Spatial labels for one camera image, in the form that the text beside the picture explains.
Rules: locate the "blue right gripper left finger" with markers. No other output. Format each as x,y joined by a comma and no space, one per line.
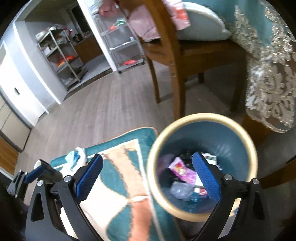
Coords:
86,176

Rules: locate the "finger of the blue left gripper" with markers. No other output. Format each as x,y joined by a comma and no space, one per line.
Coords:
34,174

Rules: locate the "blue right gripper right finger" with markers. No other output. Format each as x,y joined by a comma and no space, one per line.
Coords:
209,181

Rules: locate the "clear plastic bag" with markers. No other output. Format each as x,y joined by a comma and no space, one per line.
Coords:
181,190

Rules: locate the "blue and white crumpled bag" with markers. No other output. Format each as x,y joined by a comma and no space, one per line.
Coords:
76,159

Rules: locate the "teal bin with yellow rim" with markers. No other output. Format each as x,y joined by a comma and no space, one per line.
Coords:
220,146

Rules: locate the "pink snack wrapper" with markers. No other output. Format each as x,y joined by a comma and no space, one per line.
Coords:
184,173

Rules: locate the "wooden chair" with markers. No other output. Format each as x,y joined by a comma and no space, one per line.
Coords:
185,58

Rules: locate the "grey metal shelving rack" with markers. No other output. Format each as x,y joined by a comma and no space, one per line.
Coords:
61,56

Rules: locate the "white rolling storage cart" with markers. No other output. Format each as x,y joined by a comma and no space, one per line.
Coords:
121,42

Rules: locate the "white round pillow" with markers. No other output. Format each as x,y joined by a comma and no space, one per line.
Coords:
205,25

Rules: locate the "teal lace-trimmed tablecloth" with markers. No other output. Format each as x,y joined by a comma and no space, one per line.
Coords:
260,30

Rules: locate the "pink seat cushion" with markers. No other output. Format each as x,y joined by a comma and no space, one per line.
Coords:
139,18

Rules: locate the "white door with handle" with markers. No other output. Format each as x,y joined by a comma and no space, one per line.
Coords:
17,90

